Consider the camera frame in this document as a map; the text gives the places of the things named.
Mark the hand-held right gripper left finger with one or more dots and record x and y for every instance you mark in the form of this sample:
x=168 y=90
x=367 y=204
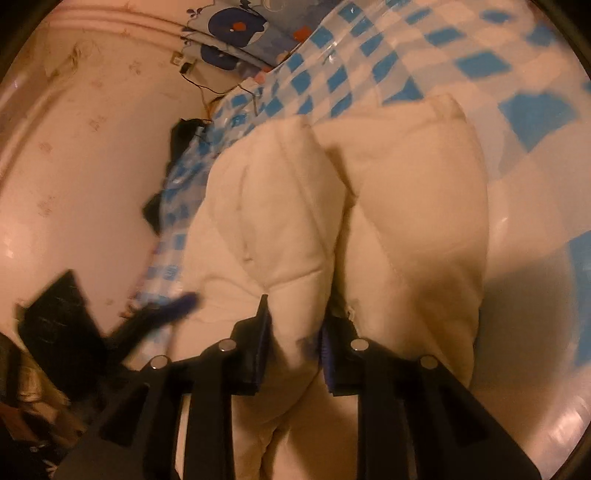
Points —
x=262 y=346

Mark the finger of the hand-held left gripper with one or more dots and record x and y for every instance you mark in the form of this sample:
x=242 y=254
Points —
x=178 y=307

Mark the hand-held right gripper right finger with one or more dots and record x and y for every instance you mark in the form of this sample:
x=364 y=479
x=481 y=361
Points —
x=327 y=355

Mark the white puffy jacket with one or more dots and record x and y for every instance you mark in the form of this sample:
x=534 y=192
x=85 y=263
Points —
x=406 y=207

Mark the black cloth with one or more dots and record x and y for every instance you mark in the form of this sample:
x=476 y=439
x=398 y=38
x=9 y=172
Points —
x=182 y=134

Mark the whale print cloth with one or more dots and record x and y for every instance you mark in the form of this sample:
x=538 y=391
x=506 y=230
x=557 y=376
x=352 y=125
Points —
x=235 y=23

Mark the blue checkered plastic tablecloth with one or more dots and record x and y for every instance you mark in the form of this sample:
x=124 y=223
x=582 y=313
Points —
x=364 y=50

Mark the wall socket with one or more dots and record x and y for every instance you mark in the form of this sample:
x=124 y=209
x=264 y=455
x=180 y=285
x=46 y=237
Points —
x=182 y=62

